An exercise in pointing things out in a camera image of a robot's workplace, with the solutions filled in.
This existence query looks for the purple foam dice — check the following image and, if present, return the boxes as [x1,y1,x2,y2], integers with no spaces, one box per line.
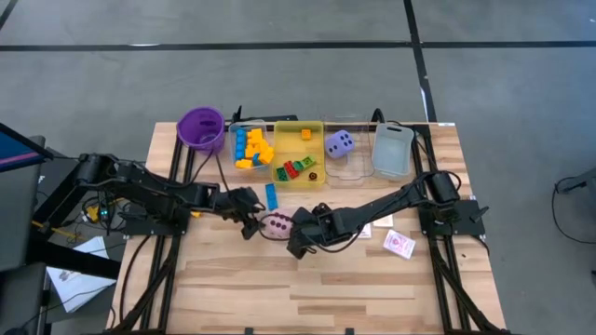
[324,128,356,161]

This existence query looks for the long blue toy brick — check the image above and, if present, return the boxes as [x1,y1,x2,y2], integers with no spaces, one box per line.
[264,182,279,212]

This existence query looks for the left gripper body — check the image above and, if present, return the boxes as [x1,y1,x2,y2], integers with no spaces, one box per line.
[217,185,264,223]

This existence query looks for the black frame cross bar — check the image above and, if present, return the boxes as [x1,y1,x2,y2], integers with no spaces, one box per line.
[231,105,299,123]

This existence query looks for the dark grey cabinet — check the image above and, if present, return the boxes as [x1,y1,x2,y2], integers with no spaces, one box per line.
[0,160,47,335]

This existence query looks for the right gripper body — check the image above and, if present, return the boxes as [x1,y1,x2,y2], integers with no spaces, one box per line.
[305,203,354,248]

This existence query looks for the blue screen monitor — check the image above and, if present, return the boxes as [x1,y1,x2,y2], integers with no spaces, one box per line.
[0,121,53,174]

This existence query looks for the purple plastic bucket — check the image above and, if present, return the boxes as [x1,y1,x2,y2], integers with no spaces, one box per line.
[176,106,227,154]

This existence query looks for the yellow translucent plastic bin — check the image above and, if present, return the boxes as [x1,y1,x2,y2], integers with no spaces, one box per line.
[271,120,326,190]

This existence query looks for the large clear plastic bin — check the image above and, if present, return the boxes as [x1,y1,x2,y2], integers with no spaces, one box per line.
[323,114,376,185]

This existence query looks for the pink foam dice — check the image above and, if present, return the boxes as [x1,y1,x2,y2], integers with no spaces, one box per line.
[260,208,296,241]

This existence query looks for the black aluminium frame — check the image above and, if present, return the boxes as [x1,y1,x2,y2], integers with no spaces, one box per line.
[412,121,508,335]
[109,121,196,335]

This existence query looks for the large blue toy brick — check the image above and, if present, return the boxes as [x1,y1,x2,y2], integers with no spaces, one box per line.
[235,127,248,162]

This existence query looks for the black cable loop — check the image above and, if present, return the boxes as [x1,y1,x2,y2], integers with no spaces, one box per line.
[371,107,406,127]

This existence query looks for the small clear plastic bin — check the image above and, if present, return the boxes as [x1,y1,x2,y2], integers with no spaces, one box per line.
[227,118,271,171]

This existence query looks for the white paper sheets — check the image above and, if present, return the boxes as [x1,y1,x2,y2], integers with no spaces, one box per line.
[45,235,117,314]

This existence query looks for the white frosted plastic bin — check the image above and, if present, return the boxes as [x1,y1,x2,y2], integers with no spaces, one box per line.
[371,122,415,181]

